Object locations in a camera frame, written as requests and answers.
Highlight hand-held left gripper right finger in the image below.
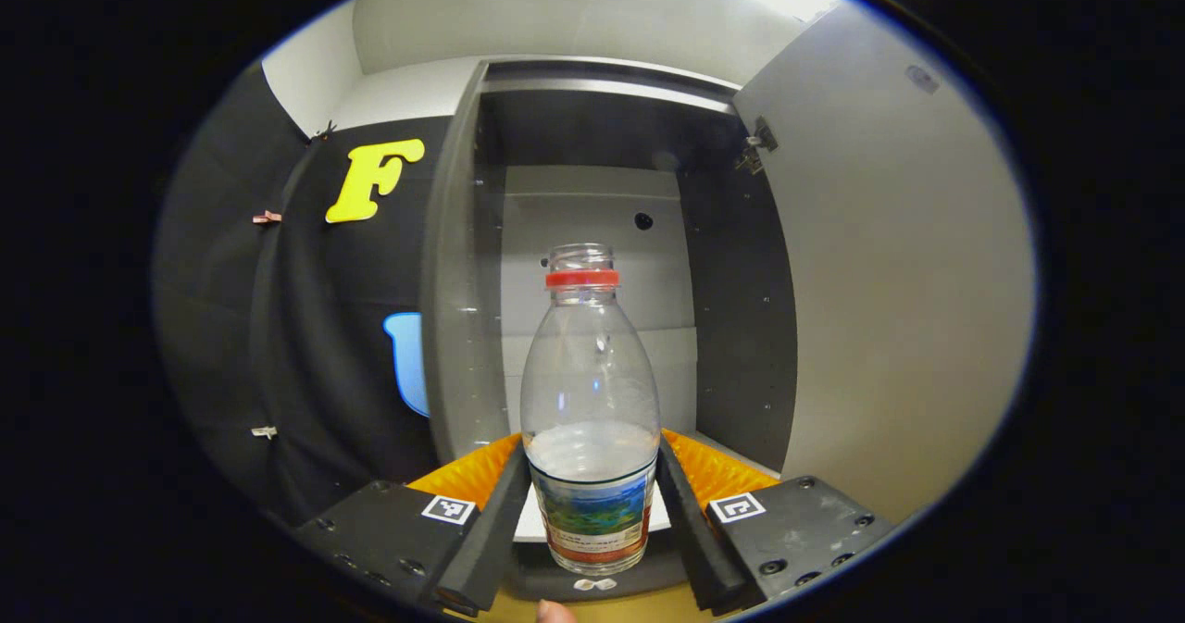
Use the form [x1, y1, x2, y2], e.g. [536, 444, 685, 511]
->
[654, 427, 898, 617]

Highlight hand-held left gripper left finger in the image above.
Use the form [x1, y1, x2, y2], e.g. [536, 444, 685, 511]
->
[294, 431, 533, 617]

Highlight clear plastic bottle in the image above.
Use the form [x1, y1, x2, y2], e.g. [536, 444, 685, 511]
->
[518, 242, 663, 577]

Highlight dark grey cabinet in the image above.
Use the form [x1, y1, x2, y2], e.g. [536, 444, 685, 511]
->
[418, 56, 800, 603]

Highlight metal door hinge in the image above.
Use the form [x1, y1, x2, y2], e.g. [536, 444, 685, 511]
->
[736, 116, 780, 176]

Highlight black backdrop cloth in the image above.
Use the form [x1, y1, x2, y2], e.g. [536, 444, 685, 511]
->
[153, 63, 456, 529]

